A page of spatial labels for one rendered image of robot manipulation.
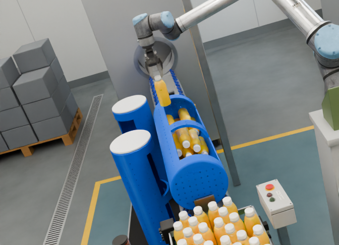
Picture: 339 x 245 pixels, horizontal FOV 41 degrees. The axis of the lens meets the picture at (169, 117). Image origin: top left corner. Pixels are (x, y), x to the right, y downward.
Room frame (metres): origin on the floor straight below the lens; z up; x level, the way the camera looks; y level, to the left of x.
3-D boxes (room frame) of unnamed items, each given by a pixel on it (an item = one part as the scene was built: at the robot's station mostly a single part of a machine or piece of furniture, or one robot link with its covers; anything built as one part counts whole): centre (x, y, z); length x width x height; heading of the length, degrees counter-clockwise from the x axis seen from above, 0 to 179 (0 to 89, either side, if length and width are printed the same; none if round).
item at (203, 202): (1.80, -0.03, 0.99); 0.10 x 0.02 x 0.12; 90
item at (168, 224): (1.75, 0.17, 0.95); 0.10 x 0.07 x 0.10; 90
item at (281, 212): (1.59, -0.32, 1.05); 0.20 x 0.10 x 0.10; 0
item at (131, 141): (2.65, 0.29, 1.03); 0.28 x 0.28 x 0.01
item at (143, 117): (3.28, 0.26, 0.59); 0.28 x 0.28 x 0.88
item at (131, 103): (3.28, 0.26, 1.03); 0.28 x 0.28 x 0.01
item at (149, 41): (2.54, -0.01, 1.66); 0.10 x 0.09 x 0.05; 88
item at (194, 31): (3.28, -0.38, 0.85); 0.06 x 0.06 x 1.70; 0
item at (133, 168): (2.65, 0.29, 0.59); 0.28 x 0.28 x 0.88
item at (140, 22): (2.54, -0.02, 1.75); 0.10 x 0.09 x 0.12; 70
